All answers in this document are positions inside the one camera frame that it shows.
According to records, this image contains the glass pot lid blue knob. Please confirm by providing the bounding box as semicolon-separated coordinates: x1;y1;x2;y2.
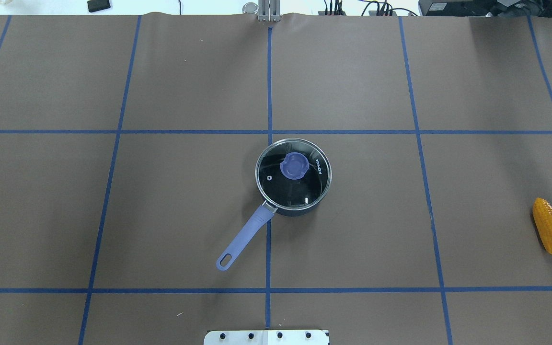
254;138;333;217

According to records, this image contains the yellow corn cob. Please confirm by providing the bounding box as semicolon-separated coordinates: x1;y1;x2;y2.
532;198;552;255

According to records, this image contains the dark blue saucepan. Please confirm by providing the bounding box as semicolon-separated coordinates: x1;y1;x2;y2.
216;138;333;272

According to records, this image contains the small metal cup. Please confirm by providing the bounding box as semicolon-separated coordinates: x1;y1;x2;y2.
242;2;259;14

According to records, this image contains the small black device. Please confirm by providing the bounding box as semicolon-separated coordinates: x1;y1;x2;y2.
86;0;111;13

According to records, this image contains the aluminium frame post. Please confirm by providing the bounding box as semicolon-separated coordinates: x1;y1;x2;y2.
257;0;282;22

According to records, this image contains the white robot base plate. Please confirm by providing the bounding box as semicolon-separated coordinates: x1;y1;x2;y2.
203;329;331;345

